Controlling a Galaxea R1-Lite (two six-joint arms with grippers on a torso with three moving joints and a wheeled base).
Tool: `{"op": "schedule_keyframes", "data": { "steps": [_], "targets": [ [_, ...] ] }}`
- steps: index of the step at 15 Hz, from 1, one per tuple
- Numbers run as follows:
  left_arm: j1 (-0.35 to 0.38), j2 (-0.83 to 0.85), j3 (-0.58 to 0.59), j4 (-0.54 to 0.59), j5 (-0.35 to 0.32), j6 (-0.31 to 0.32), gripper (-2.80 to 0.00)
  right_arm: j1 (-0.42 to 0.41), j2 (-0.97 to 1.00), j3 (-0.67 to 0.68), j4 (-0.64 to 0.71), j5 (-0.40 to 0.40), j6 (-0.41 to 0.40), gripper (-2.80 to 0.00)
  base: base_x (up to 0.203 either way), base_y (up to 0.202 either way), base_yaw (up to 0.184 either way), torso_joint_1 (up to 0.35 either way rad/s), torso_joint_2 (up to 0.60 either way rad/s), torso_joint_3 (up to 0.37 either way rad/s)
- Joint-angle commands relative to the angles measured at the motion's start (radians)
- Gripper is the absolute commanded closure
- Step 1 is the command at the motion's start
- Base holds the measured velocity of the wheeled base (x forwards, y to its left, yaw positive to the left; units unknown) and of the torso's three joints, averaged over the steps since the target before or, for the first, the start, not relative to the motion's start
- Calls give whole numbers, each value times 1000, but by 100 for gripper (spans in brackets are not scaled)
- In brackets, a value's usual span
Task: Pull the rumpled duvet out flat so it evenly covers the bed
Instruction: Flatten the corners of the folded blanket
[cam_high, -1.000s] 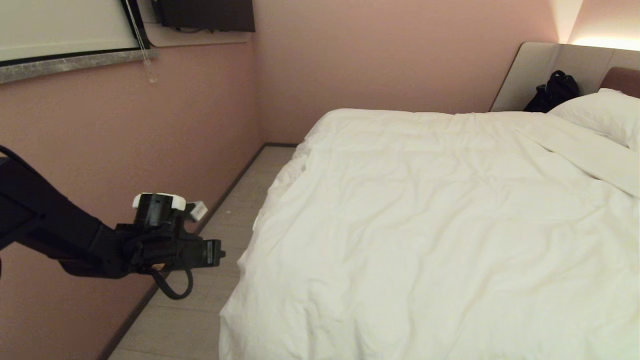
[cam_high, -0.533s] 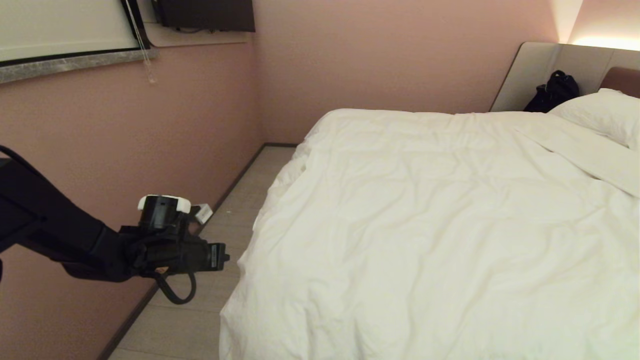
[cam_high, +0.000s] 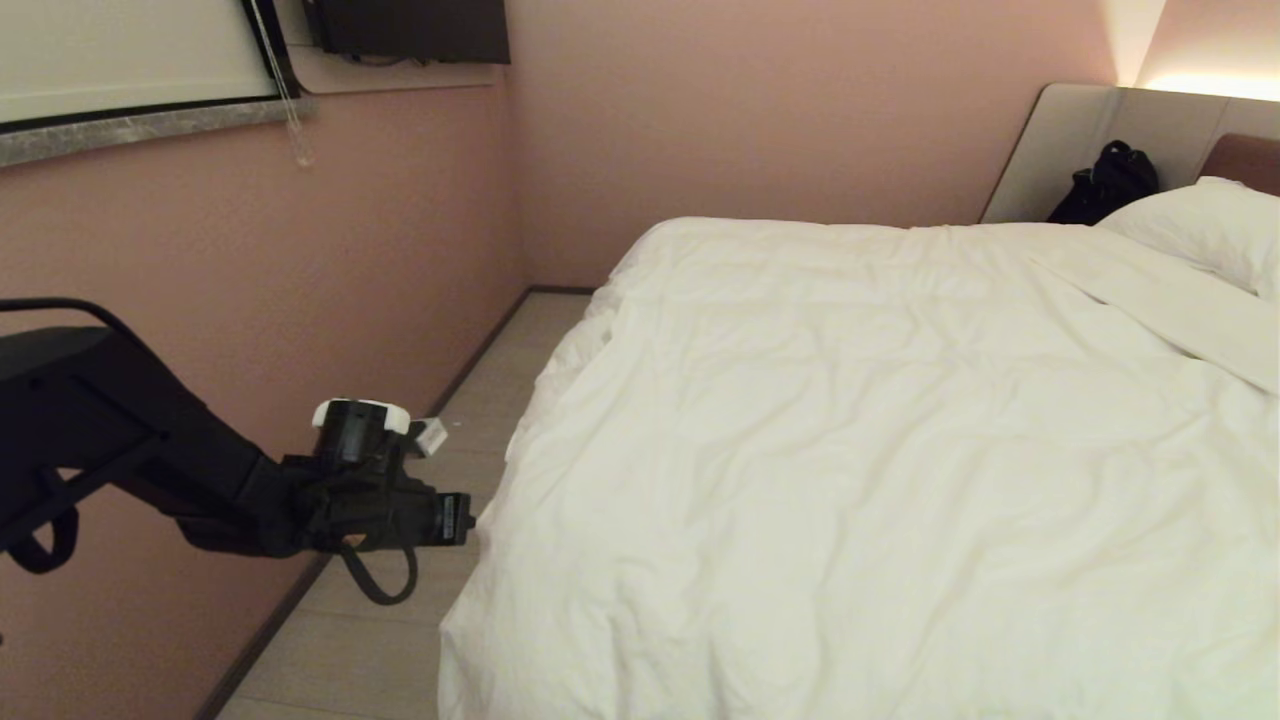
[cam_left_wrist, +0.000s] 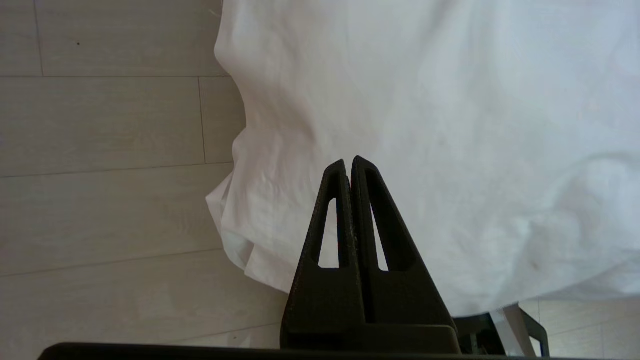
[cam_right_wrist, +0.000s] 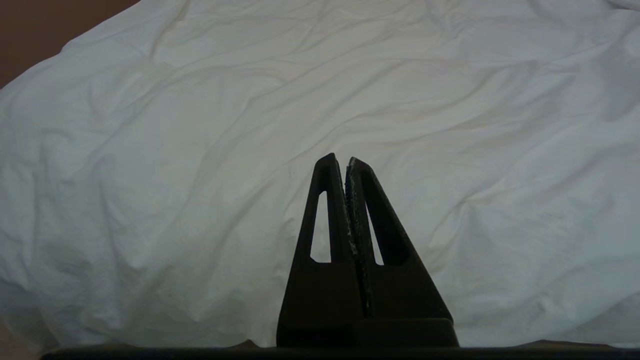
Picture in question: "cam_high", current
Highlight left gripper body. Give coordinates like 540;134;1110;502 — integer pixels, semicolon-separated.
318;470;473;553

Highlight white duvet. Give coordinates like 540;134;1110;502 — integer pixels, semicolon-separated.
437;216;1280;720

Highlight grey stone window sill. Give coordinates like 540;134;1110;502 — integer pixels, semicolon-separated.
0;95;319;169

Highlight white window roller blind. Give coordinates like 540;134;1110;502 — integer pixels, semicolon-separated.
0;0;303;136

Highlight grey padded headboard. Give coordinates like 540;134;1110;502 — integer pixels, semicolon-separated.
980;83;1280;225

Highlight black bag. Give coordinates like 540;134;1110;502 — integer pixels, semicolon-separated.
1046;140;1161;226

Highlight white pillow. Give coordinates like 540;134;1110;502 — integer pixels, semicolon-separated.
1097;176;1280;301

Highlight brown headboard panel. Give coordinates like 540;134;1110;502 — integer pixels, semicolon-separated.
1198;133;1280;197

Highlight black cable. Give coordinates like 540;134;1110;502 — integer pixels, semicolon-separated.
340;540;419;607

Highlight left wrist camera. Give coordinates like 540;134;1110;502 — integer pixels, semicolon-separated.
311;398;448;473

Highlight blind pull cord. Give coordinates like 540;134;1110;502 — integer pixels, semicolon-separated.
250;0;315;168

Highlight black wall television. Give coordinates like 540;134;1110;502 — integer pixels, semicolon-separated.
303;0;512;66

